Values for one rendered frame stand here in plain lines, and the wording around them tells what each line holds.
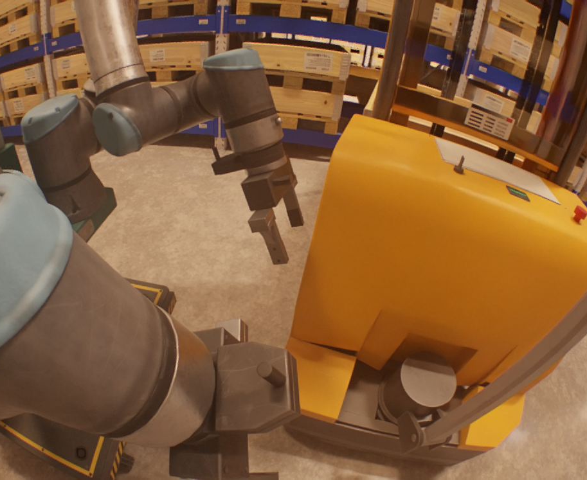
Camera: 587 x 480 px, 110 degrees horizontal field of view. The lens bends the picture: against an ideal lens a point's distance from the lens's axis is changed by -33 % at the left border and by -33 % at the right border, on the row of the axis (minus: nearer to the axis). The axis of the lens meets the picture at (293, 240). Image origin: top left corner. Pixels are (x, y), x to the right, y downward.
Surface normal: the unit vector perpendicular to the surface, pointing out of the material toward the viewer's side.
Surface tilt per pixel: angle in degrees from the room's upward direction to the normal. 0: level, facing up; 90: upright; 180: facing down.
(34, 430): 0
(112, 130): 94
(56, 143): 90
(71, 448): 0
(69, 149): 90
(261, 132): 71
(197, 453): 24
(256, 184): 84
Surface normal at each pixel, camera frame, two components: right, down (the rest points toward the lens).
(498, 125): -0.31, 0.59
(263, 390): -0.29, -0.63
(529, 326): -0.27, 0.36
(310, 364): -0.02, -0.48
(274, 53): -0.07, 0.64
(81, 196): 0.83, 0.12
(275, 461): 0.11, -0.76
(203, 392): 0.95, -0.11
